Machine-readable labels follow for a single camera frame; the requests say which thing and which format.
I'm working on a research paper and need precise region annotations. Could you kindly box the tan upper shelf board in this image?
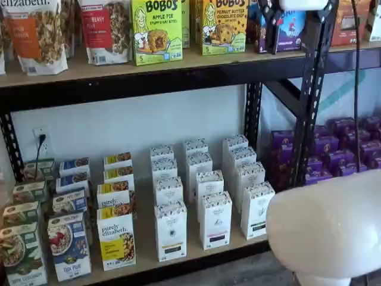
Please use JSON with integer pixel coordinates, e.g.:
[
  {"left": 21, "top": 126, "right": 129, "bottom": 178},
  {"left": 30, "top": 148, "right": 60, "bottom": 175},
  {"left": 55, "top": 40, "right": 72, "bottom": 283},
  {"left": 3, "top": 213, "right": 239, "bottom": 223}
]
[
  {"left": 327, "top": 38, "right": 381, "bottom": 53},
  {"left": 0, "top": 40, "right": 307, "bottom": 88}
]

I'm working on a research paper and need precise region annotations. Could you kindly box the purely elizabeth yellow granola box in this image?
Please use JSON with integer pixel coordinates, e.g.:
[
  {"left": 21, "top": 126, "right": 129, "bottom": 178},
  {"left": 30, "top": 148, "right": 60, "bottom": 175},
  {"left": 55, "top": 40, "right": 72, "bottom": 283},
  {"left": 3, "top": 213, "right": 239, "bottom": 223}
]
[
  {"left": 103, "top": 166, "right": 135, "bottom": 191},
  {"left": 103, "top": 151, "right": 133, "bottom": 172},
  {"left": 96, "top": 180, "right": 136, "bottom": 211},
  {"left": 96, "top": 205, "right": 137, "bottom": 271}
]

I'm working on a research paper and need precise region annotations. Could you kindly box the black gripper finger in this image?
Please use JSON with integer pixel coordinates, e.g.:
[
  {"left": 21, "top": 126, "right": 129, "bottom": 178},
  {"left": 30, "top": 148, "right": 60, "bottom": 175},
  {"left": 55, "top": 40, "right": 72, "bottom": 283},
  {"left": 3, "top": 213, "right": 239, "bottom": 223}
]
[
  {"left": 271, "top": 0, "right": 283, "bottom": 54},
  {"left": 258, "top": 0, "right": 272, "bottom": 54}
]

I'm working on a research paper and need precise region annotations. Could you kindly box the red label granola bag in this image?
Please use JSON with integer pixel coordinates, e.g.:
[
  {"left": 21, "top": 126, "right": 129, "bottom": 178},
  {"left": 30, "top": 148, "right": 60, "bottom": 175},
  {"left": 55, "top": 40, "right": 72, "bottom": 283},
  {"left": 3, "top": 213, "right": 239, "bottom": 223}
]
[{"left": 79, "top": 0, "right": 132, "bottom": 66}]

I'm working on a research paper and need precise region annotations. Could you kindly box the green cereal box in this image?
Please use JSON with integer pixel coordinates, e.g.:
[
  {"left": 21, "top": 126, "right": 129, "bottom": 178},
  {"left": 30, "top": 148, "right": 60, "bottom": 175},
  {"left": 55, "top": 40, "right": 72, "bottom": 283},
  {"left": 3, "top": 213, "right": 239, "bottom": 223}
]
[
  {"left": 2, "top": 201, "right": 42, "bottom": 236},
  {"left": 11, "top": 180, "right": 48, "bottom": 209},
  {"left": 23, "top": 159, "right": 56, "bottom": 185},
  {"left": 0, "top": 222, "right": 48, "bottom": 286}
]

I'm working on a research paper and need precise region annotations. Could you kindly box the black metal shelf rack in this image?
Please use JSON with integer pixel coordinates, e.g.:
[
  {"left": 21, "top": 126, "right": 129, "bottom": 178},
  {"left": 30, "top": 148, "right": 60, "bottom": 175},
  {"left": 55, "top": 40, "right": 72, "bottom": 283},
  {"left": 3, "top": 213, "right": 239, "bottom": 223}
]
[
  {"left": 326, "top": 44, "right": 381, "bottom": 68},
  {"left": 0, "top": 0, "right": 340, "bottom": 286}
]

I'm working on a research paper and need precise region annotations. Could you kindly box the white snack box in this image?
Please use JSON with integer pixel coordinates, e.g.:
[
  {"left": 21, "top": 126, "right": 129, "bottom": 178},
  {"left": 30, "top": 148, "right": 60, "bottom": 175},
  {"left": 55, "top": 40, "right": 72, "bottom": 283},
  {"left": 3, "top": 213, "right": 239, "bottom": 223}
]
[{"left": 367, "top": 0, "right": 381, "bottom": 42}]

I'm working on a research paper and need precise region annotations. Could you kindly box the tan shelf board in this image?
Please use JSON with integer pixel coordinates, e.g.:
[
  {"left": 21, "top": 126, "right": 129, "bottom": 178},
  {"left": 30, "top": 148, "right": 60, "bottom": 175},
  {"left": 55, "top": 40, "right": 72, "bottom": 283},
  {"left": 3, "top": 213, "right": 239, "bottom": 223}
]
[
  {"left": 327, "top": 38, "right": 381, "bottom": 53},
  {"left": 0, "top": 40, "right": 307, "bottom": 88},
  {"left": 11, "top": 148, "right": 271, "bottom": 282}
]

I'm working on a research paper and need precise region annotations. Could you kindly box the orange brown snack box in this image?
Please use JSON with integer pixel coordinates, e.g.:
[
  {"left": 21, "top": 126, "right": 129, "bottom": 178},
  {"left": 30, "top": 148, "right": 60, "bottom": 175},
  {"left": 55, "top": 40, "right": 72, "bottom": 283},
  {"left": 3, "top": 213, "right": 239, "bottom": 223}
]
[{"left": 330, "top": 0, "right": 371, "bottom": 47}]

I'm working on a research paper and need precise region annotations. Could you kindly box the blue purple bar box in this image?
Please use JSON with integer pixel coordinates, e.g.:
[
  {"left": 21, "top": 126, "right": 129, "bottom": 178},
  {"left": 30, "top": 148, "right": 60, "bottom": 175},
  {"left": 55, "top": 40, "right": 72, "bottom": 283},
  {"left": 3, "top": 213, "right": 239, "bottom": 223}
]
[{"left": 248, "top": 0, "right": 307, "bottom": 54}]

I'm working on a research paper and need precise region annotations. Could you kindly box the tan bottom shelf board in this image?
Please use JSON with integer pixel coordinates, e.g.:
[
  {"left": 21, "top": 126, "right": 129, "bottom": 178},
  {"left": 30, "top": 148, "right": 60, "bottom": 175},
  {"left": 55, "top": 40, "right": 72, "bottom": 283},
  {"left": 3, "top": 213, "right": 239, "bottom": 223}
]
[{"left": 11, "top": 148, "right": 271, "bottom": 282}]

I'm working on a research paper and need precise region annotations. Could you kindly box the white wall outlet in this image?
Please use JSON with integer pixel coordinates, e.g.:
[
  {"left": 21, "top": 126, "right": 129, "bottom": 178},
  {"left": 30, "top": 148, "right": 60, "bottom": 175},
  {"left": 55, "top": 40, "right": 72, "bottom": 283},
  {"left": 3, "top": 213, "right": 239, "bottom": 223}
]
[{"left": 33, "top": 126, "right": 51, "bottom": 156}]

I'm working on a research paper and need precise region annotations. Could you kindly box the green Bobo's apple pie box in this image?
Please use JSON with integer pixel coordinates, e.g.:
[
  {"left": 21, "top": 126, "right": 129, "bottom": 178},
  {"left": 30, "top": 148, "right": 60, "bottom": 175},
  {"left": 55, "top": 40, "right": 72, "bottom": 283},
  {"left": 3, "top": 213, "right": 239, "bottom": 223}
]
[
  {"left": 180, "top": 0, "right": 191, "bottom": 49},
  {"left": 132, "top": 0, "right": 183, "bottom": 66}
]

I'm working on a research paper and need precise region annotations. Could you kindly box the white floral box teal strip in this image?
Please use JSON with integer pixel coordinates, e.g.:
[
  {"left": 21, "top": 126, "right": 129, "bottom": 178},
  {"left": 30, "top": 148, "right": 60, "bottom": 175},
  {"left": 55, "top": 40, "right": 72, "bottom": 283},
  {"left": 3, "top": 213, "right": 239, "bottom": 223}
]
[
  {"left": 222, "top": 134, "right": 249, "bottom": 167},
  {"left": 233, "top": 161, "right": 266, "bottom": 214},
  {"left": 240, "top": 181, "right": 276, "bottom": 241},
  {"left": 228, "top": 146, "right": 257, "bottom": 182}
]

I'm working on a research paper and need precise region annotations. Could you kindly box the orange label granola bag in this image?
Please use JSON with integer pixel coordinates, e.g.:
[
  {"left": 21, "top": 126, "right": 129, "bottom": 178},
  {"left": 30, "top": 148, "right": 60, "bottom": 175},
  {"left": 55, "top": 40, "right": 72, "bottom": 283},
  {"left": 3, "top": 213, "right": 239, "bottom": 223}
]
[{"left": 0, "top": 0, "right": 69, "bottom": 76}]

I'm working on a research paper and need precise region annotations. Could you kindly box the white granola bag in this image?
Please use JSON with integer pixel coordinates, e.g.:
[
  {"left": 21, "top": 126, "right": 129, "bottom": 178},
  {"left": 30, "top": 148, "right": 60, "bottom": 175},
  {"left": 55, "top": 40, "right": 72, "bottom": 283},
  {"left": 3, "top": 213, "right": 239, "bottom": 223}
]
[{"left": 0, "top": 17, "right": 7, "bottom": 75}]

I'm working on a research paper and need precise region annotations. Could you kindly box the black power plug cord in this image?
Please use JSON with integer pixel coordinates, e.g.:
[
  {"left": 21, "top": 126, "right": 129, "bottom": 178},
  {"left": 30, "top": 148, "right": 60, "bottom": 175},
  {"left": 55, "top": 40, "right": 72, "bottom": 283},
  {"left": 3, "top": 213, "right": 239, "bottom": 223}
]
[{"left": 35, "top": 134, "right": 46, "bottom": 179}]

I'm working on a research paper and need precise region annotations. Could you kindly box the purple snack box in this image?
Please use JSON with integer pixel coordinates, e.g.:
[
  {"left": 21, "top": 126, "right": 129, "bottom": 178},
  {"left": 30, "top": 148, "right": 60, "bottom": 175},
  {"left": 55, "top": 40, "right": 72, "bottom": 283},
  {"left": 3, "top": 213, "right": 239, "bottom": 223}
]
[
  {"left": 305, "top": 169, "right": 334, "bottom": 185},
  {"left": 314, "top": 125, "right": 331, "bottom": 141},
  {"left": 329, "top": 150, "right": 355, "bottom": 169},
  {"left": 339, "top": 163, "right": 367, "bottom": 177},
  {"left": 342, "top": 128, "right": 371, "bottom": 148},
  {"left": 271, "top": 130, "right": 295, "bottom": 151},
  {"left": 272, "top": 169, "right": 298, "bottom": 191},
  {"left": 315, "top": 136, "right": 340, "bottom": 157},
  {"left": 327, "top": 117, "right": 357, "bottom": 136},
  {"left": 357, "top": 139, "right": 381, "bottom": 161},
  {"left": 269, "top": 148, "right": 295, "bottom": 172},
  {"left": 361, "top": 116, "right": 381, "bottom": 133},
  {"left": 306, "top": 157, "right": 327, "bottom": 176}
]

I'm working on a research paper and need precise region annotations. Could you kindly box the yellow Bobo's peanut butter box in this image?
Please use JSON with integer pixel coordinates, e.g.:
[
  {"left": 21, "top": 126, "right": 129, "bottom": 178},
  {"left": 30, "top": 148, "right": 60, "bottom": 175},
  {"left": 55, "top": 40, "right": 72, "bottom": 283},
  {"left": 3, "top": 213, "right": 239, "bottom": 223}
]
[{"left": 202, "top": 0, "right": 248, "bottom": 56}]

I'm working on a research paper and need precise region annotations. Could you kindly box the brown clusters granola bag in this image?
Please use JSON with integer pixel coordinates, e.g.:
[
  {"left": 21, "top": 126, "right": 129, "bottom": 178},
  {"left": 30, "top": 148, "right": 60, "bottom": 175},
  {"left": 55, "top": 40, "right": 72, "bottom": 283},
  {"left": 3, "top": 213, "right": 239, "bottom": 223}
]
[{"left": 59, "top": 0, "right": 77, "bottom": 59}]

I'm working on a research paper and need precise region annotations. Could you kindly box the white floral box yellow strip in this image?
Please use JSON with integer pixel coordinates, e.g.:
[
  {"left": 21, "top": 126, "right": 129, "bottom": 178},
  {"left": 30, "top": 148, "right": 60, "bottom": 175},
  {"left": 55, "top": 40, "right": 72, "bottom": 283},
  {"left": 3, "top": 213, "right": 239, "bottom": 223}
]
[
  {"left": 151, "top": 157, "right": 179, "bottom": 182},
  {"left": 149, "top": 145, "right": 175, "bottom": 163},
  {"left": 154, "top": 200, "right": 188, "bottom": 263},
  {"left": 154, "top": 176, "right": 184, "bottom": 207}
]

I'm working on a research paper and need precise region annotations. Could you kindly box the blue flax cereal box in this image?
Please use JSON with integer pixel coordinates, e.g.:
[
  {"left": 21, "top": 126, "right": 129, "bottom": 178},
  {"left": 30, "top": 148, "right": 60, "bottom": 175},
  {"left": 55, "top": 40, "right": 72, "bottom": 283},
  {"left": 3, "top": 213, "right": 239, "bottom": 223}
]
[
  {"left": 47, "top": 212, "right": 92, "bottom": 282},
  {"left": 55, "top": 172, "right": 90, "bottom": 194},
  {"left": 58, "top": 157, "right": 90, "bottom": 178},
  {"left": 52, "top": 186, "right": 89, "bottom": 216}
]

